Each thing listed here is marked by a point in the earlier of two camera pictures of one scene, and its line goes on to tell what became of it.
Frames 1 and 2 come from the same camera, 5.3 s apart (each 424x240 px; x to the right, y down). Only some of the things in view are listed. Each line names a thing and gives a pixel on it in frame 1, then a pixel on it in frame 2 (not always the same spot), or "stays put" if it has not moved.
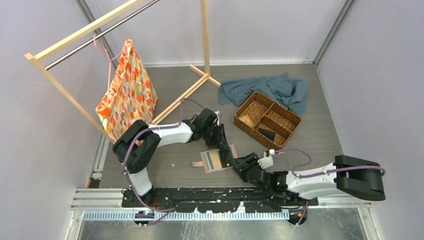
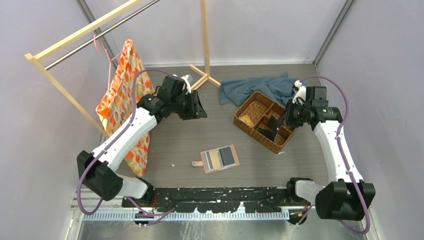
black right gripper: x=239 y=163 to x=287 y=118
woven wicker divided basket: x=266 y=121 stays put
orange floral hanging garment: x=133 y=96 stays put
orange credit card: x=246 y=119 stays put
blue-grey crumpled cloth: x=290 y=93 stays put
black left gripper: x=220 y=141 to x=196 y=110
